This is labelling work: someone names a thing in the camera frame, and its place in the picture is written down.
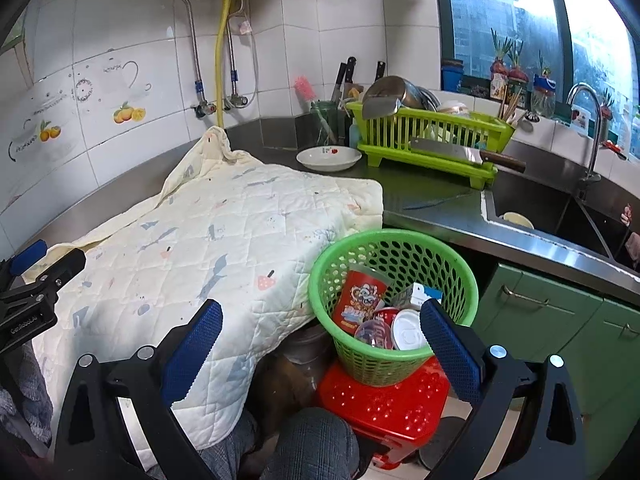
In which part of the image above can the sprouting onion jar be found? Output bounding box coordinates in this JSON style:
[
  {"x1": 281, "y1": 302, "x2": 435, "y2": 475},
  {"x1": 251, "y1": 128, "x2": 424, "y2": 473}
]
[
  {"x1": 490, "y1": 30, "x2": 528, "y2": 101},
  {"x1": 531, "y1": 52, "x2": 556, "y2": 116}
]

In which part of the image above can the pink bottle brush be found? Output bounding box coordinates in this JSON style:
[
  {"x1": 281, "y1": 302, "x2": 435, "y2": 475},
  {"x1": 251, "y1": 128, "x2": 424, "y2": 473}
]
[{"x1": 294, "y1": 76, "x2": 337, "y2": 143}]

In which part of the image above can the white plate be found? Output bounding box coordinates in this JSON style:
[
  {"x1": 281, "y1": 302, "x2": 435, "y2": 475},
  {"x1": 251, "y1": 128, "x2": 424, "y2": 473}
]
[{"x1": 296, "y1": 146, "x2": 362, "y2": 172}]

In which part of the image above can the green glass jar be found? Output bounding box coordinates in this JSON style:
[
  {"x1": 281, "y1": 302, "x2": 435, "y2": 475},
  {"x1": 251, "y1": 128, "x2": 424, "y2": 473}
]
[{"x1": 311, "y1": 101, "x2": 341, "y2": 145}]

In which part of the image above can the green dish rack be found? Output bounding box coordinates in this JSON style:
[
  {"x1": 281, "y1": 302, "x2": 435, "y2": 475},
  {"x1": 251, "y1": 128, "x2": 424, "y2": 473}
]
[{"x1": 346, "y1": 101, "x2": 516, "y2": 184}]

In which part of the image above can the green cabinet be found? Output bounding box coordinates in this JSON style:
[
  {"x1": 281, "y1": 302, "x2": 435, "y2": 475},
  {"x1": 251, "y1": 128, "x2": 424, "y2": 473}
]
[{"x1": 465, "y1": 262, "x2": 640, "y2": 461}]

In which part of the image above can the steel pot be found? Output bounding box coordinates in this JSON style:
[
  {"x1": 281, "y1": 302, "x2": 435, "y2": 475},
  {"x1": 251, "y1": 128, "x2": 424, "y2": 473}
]
[{"x1": 287, "y1": 325, "x2": 331, "y2": 366}]

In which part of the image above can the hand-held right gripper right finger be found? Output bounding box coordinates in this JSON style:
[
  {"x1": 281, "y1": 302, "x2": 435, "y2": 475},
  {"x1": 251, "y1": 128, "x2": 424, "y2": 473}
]
[{"x1": 420, "y1": 299, "x2": 587, "y2": 480}]

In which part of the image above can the white bowl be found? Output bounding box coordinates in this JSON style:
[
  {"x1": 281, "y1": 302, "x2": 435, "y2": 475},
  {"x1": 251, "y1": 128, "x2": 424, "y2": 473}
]
[{"x1": 500, "y1": 211, "x2": 535, "y2": 231}]

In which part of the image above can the blue plastic container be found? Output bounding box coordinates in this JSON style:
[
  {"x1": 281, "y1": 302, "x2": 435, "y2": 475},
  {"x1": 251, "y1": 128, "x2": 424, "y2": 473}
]
[{"x1": 441, "y1": 59, "x2": 465, "y2": 93}]

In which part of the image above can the cream quilted blanket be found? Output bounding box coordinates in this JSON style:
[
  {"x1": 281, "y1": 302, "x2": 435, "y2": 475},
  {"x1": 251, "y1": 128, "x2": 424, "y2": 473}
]
[{"x1": 22, "y1": 126, "x2": 384, "y2": 466}]

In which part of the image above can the blue and white carton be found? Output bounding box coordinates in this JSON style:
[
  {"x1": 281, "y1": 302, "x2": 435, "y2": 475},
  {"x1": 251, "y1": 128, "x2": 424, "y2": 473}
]
[{"x1": 397, "y1": 282, "x2": 444, "y2": 311}]

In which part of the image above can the dark round lid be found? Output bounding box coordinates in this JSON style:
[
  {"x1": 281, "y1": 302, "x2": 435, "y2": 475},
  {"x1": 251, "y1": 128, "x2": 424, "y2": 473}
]
[{"x1": 420, "y1": 417, "x2": 468, "y2": 468}]

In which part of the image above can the person's left hand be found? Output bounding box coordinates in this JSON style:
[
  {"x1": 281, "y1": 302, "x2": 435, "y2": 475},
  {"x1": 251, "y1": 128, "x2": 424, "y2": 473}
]
[{"x1": 0, "y1": 347, "x2": 53, "y2": 458}]

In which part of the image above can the wooden-handled cleaver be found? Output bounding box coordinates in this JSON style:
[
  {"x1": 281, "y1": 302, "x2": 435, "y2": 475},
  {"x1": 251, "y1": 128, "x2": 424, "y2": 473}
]
[{"x1": 410, "y1": 137, "x2": 527, "y2": 173}]

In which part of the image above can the person's grey trouser leg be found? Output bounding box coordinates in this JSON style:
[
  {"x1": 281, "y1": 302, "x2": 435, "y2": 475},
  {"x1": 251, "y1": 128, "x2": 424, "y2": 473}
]
[{"x1": 200, "y1": 406, "x2": 361, "y2": 480}]

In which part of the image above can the chrome faucet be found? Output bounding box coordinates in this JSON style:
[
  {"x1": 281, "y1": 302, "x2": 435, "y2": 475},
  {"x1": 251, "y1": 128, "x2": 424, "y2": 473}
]
[{"x1": 566, "y1": 82, "x2": 602, "y2": 183}]

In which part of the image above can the red soda can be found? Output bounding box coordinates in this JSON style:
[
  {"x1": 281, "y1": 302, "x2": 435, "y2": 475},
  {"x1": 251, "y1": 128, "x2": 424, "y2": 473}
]
[{"x1": 372, "y1": 307, "x2": 403, "y2": 348}]

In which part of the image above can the red plastic stool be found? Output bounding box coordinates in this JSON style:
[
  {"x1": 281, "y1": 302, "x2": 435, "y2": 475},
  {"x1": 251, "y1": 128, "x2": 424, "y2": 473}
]
[{"x1": 316, "y1": 355, "x2": 449, "y2": 471}]

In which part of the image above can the yellow gas hose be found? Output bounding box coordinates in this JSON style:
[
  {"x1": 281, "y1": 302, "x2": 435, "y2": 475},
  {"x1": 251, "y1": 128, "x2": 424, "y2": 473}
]
[{"x1": 215, "y1": 0, "x2": 233, "y2": 128}]

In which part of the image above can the steel bowl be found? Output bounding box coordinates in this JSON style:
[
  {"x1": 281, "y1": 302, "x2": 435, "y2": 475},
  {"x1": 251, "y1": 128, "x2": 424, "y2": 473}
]
[{"x1": 361, "y1": 76, "x2": 421, "y2": 120}]

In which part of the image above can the metal water pipe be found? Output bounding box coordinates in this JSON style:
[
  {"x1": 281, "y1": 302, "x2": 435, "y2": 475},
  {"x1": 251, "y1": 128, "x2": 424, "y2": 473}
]
[
  {"x1": 223, "y1": 0, "x2": 258, "y2": 110},
  {"x1": 174, "y1": 0, "x2": 207, "y2": 118}
]

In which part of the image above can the green plastic basket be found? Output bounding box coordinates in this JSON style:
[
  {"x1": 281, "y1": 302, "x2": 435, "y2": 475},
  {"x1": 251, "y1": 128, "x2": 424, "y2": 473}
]
[{"x1": 308, "y1": 229, "x2": 479, "y2": 387}]

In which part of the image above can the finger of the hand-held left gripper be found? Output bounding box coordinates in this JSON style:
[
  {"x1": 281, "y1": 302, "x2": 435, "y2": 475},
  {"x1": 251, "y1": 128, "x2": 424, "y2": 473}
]
[
  {"x1": 0, "y1": 248, "x2": 87, "y2": 311},
  {"x1": 0, "y1": 240, "x2": 49, "y2": 281}
]

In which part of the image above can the red and yellow plastic cup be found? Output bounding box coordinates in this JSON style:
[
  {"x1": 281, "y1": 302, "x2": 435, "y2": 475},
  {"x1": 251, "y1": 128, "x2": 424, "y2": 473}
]
[{"x1": 354, "y1": 320, "x2": 386, "y2": 347}]

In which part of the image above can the red snack tube can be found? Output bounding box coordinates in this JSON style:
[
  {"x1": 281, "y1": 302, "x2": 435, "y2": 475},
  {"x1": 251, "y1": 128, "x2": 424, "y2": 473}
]
[{"x1": 334, "y1": 269, "x2": 390, "y2": 333}]

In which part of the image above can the steel sink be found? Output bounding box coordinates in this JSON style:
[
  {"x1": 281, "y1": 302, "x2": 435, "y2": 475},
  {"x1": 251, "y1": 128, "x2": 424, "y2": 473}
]
[{"x1": 482, "y1": 170, "x2": 640, "y2": 271}]

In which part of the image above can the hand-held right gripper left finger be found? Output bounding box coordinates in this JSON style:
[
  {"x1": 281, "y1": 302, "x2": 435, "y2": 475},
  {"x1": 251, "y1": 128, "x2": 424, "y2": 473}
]
[{"x1": 54, "y1": 299, "x2": 236, "y2": 480}]

